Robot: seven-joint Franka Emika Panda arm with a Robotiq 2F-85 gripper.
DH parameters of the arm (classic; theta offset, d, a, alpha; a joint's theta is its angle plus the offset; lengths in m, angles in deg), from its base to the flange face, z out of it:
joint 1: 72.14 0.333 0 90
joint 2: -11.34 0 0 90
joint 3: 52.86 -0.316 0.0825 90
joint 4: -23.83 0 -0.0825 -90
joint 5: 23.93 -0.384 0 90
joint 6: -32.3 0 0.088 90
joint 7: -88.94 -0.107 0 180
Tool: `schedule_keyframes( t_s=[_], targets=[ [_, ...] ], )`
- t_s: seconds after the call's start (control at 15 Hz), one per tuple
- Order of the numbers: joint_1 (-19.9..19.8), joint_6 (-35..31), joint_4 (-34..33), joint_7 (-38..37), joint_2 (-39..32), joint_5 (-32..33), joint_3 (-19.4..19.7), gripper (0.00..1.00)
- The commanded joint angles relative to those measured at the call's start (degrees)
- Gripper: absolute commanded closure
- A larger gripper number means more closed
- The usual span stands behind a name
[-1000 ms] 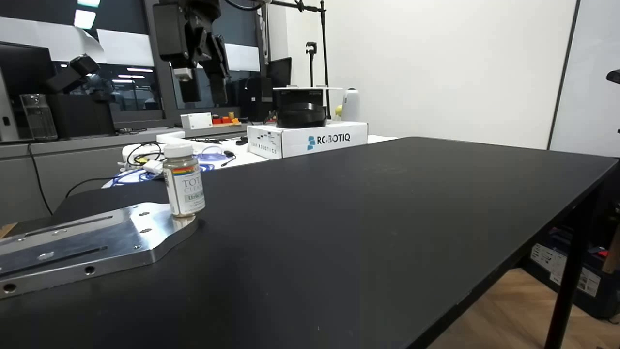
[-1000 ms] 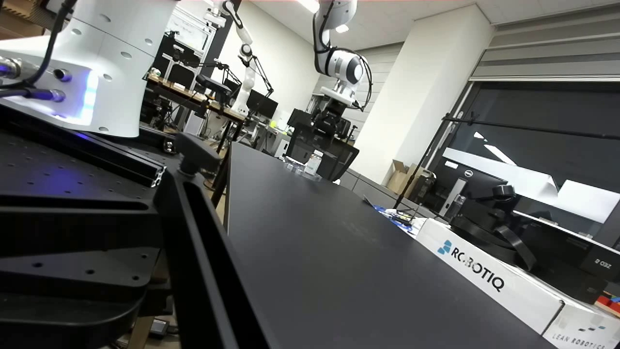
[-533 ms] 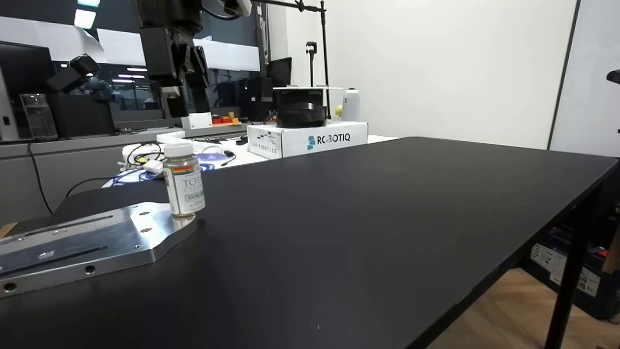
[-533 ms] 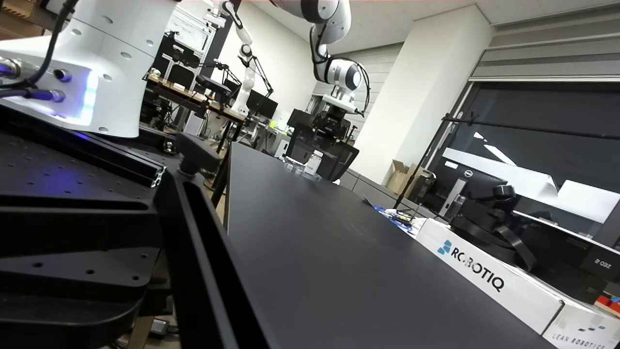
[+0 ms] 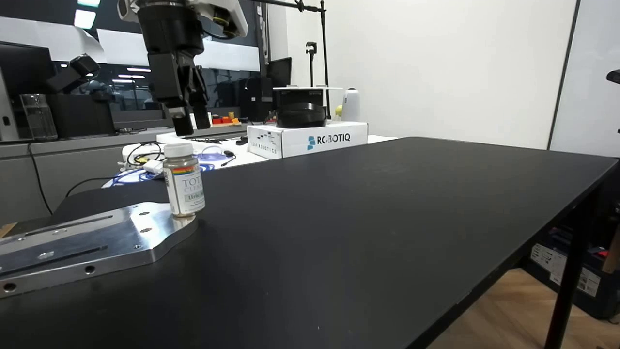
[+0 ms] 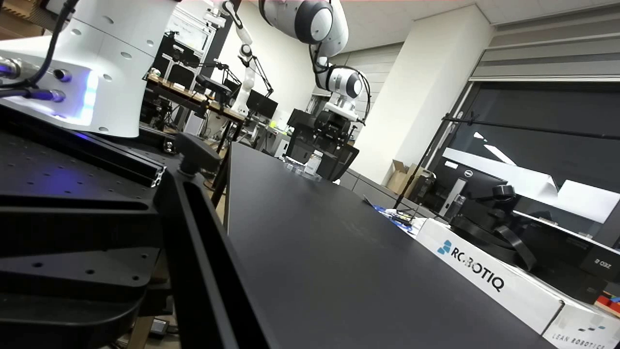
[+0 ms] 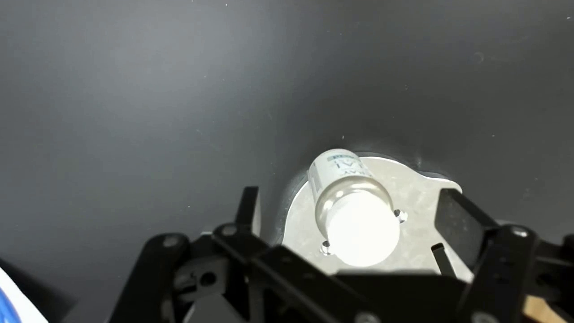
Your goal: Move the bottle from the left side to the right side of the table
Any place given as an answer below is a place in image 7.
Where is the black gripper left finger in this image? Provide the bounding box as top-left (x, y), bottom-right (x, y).
top-left (107, 184), bottom-right (374, 323)

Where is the silver metal mounting plate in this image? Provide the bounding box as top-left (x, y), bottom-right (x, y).
top-left (281, 154), bottom-right (476, 283)

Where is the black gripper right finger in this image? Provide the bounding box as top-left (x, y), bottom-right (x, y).
top-left (429, 186), bottom-right (574, 323)

